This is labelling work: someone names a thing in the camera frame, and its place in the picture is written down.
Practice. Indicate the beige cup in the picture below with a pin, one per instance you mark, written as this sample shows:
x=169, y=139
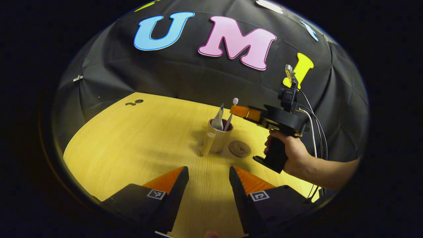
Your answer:
x=219, y=140

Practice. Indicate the small white cloth clip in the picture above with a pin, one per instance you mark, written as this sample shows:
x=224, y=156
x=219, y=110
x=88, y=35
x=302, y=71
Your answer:
x=78, y=78

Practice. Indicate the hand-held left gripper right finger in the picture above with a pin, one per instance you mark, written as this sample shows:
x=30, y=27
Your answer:
x=241, y=198

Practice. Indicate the black backdrop cloth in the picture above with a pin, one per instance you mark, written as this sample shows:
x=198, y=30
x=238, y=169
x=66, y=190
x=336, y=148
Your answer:
x=198, y=76

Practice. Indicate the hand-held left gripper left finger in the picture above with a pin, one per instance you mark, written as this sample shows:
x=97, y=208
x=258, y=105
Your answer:
x=175, y=198

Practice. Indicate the pink toothbrush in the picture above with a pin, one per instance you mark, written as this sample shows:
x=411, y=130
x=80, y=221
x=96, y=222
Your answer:
x=228, y=120

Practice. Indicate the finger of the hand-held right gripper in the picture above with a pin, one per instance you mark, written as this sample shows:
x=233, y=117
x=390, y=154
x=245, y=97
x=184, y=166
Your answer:
x=241, y=111

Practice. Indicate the white toothpaste tube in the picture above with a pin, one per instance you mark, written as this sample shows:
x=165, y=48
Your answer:
x=218, y=119

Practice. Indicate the wooden desktop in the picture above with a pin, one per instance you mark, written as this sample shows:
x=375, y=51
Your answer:
x=138, y=152

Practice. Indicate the round cork coaster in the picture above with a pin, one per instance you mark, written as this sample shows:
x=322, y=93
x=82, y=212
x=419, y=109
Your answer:
x=239, y=148

